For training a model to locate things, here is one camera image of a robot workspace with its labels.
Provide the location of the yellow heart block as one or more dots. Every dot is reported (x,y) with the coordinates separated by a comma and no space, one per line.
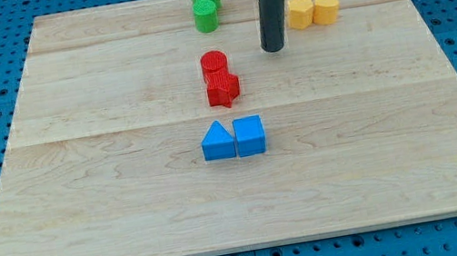
(325,11)

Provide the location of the blue triangle block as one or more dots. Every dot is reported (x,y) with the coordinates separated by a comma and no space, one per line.
(218,143)

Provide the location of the blue cube block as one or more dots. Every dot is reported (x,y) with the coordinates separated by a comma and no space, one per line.
(250,135)

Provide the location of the red star block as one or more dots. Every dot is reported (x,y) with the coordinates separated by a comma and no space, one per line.
(222,88)

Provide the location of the red cylinder block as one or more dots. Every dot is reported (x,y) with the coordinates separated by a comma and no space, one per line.
(211,62)

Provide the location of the green cylinder block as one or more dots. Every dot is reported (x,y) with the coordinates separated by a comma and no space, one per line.
(205,16)

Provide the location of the yellow hexagon block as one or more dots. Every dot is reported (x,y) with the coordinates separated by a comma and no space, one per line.
(300,13)

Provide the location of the black cylindrical pointer tool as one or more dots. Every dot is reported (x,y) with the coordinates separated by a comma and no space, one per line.
(271,23)

